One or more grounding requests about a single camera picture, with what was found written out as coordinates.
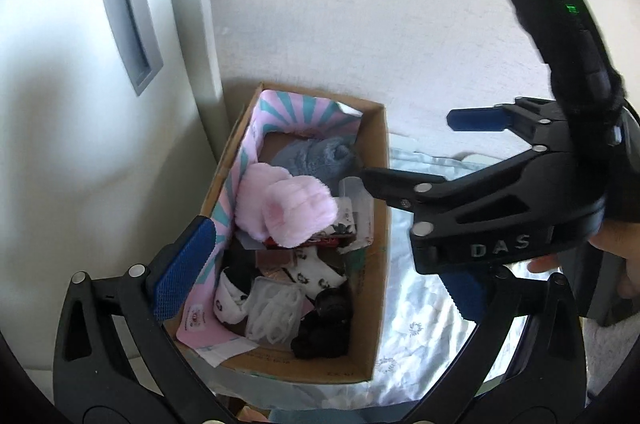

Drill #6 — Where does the panda sock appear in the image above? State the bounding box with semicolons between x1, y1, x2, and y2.
284;247;346;300
213;266;254;326

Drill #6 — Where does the white floral patterned small box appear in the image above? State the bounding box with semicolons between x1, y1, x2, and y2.
311;197;356;240

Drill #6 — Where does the black and red lens tube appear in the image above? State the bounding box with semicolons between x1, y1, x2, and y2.
221;238;262;291

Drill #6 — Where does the person's right hand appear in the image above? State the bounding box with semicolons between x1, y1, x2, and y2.
527;219;639;316

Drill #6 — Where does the black hair scrunchie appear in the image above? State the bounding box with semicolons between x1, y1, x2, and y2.
291;283;354;360

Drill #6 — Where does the purple long cosmetic box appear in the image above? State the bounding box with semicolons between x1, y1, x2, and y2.
255;249;295;283

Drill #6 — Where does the red milk carton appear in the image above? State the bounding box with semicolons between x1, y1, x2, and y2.
261;232;342;250

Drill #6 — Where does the grey fluffy sock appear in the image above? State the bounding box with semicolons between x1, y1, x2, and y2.
270;136;361;196

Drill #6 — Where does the clear plastic cup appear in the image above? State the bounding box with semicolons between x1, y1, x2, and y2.
338;176;374;253

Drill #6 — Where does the white door with grey handle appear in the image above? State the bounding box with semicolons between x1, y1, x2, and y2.
1;0;226;375

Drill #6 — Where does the cardboard box with pink lining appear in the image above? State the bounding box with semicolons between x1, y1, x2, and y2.
175;83;388;384

